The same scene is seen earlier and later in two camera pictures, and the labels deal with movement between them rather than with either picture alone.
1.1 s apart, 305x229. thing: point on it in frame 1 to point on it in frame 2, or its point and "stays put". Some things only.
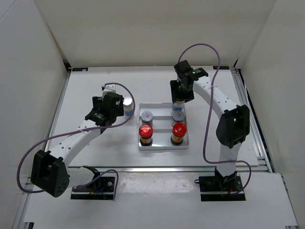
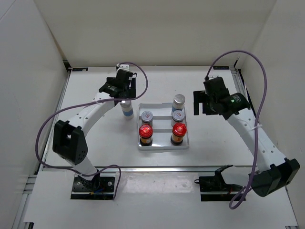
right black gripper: (176, 95) to (200, 97)
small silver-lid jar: (178, 117) stays put
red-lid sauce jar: (145, 132) stays put
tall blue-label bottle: (128, 107) stays put
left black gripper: (97, 101) to (131, 91)
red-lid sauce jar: (179, 130) stays put
